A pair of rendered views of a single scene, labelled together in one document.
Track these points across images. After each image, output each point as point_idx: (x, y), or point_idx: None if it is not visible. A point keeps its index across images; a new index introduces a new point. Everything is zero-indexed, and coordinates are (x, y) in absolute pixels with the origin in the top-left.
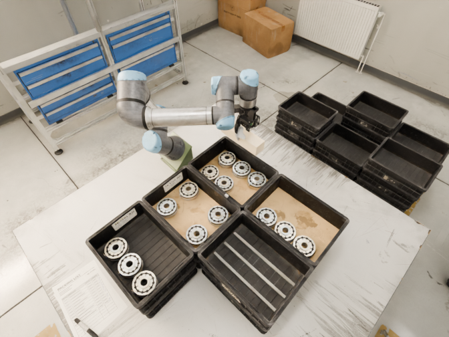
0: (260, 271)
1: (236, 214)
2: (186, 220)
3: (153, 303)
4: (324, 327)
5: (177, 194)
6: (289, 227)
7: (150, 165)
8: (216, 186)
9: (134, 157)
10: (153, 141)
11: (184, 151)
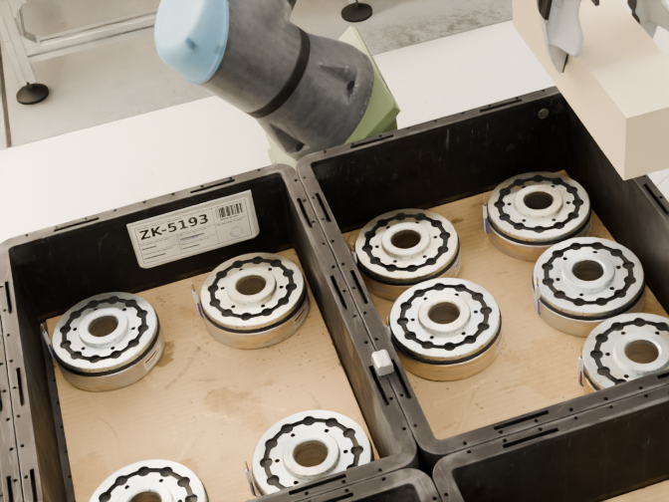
0: None
1: (372, 475)
2: (154, 434)
3: None
4: None
5: (199, 300)
6: None
7: (208, 167)
8: (364, 305)
9: (169, 119)
10: (191, 14)
11: (355, 125)
